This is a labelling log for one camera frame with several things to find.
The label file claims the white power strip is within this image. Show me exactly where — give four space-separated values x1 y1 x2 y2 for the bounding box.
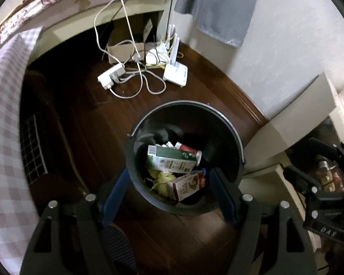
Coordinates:
97 63 125 90

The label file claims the black trash bin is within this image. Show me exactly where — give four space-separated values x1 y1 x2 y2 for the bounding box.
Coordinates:
125 100 245 215

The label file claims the yellow knitted cloth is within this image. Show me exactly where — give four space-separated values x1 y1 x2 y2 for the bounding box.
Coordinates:
148 170 176 197

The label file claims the grey hanging towel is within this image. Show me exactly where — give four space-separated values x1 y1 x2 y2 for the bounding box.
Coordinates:
175 0 257 48

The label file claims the green white milk carton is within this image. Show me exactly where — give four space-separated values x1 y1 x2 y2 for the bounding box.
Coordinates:
147 145 197 174

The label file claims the cardboard box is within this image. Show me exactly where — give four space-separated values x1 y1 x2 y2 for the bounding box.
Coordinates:
107 16 153 63

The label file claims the red white drink carton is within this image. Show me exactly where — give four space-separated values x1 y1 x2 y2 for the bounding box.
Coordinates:
167 170 205 201

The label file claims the white router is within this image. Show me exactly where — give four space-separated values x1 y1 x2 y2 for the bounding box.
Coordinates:
163 24 188 88

